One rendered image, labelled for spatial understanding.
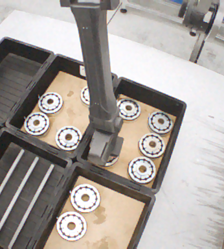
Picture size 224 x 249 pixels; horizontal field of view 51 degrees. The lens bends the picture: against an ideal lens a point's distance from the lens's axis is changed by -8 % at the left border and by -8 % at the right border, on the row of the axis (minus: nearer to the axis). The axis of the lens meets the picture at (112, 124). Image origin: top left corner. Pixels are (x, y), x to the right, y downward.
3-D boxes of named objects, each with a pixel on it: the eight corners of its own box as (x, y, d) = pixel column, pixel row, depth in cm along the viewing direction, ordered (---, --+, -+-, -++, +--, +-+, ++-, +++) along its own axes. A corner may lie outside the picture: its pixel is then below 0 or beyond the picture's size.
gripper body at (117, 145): (118, 157, 83) (121, 149, 77) (89, 148, 84) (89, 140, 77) (123, 139, 86) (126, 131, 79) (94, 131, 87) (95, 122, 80)
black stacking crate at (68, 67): (58, 70, 115) (56, 53, 105) (116, 92, 112) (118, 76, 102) (11, 139, 97) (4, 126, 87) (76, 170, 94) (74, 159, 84)
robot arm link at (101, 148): (122, 115, 68) (92, 107, 70) (107, 152, 63) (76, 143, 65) (125, 135, 78) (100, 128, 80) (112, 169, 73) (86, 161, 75)
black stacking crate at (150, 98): (116, 92, 112) (119, 76, 102) (179, 117, 108) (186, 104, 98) (76, 170, 94) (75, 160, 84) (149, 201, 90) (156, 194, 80)
